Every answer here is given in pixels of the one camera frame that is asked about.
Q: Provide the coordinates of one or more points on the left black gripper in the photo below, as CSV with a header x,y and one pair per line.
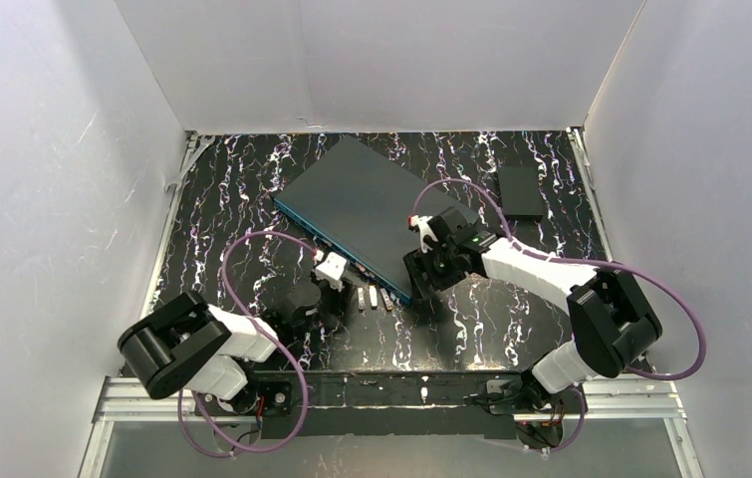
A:
x,y
337,296

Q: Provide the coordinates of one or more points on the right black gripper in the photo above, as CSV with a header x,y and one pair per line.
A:
x,y
419,274

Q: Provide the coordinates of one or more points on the small silver plug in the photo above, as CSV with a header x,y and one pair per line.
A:
x,y
361,300
386,298

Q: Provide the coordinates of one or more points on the large teal network switch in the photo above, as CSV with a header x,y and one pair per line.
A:
x,y
358,201

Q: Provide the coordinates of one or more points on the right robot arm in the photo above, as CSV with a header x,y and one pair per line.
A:
x,y
611,320

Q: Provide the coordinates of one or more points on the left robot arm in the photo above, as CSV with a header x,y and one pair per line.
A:
x,y
190,344

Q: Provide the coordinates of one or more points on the metal wrench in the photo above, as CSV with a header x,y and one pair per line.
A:
x,y
196,146

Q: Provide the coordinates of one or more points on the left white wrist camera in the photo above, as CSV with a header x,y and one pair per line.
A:
x,y
330,267

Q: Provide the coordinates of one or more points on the small black network switch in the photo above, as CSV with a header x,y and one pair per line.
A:
x,y
520,193

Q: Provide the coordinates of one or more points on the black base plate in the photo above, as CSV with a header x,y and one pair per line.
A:
x,y
277,403

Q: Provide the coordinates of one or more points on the aluminium front rail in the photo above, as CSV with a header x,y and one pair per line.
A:
x,y
627,396

